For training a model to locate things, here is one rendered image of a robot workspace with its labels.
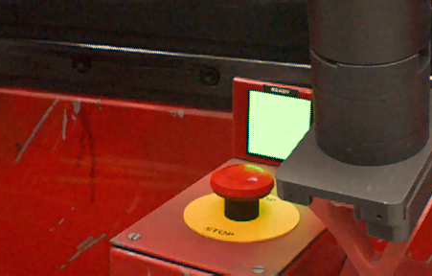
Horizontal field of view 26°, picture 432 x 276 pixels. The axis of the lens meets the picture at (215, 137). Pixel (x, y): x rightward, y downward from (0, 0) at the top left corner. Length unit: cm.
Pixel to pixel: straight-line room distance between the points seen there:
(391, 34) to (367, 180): 7
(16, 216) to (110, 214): 10
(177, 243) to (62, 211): 37
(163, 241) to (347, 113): 16
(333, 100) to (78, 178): 48
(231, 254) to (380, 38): 18
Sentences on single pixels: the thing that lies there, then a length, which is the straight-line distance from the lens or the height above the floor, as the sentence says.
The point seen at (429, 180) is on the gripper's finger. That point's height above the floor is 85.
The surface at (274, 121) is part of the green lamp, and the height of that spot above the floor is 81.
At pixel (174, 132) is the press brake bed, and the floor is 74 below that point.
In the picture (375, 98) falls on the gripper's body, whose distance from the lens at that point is 43.
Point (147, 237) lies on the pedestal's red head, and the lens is 56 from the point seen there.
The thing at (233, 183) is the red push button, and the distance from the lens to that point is 56.
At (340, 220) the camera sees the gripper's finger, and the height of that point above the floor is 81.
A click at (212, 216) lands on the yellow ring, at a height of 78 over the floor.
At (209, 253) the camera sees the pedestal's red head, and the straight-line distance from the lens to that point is 54.
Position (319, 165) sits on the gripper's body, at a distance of 46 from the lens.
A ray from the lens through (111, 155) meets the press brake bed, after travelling 86.
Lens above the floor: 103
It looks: 20 degrees down
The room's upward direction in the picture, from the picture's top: 1 degrees clockwise
